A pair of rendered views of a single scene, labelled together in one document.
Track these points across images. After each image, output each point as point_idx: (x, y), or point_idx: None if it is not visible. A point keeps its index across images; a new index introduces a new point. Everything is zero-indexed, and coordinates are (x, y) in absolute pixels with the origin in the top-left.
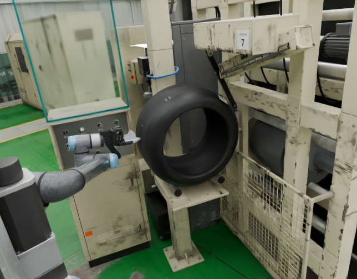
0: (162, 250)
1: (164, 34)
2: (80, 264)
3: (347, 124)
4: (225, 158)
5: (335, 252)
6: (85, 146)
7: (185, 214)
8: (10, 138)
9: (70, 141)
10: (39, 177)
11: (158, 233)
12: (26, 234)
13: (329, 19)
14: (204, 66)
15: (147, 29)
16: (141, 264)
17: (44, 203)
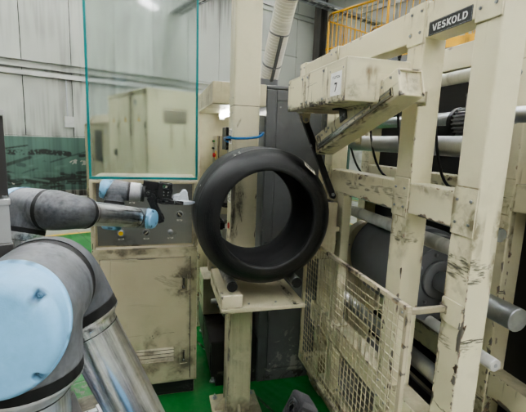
0: (207, 397)
1: (251, 87)
2: (89, 395)
3: (464, 200)
4: (305, 251)
5: (446, 407)
6: (120, 194)
7: (247, 341)
8: (58, 234)
9: (102, 183)
10: (38, 192)
11: (210, 375)
12: None
13: (453, 81)
14: (302, 146)
15: (232, 80)
16: (173, 410)
17: (37, 230)
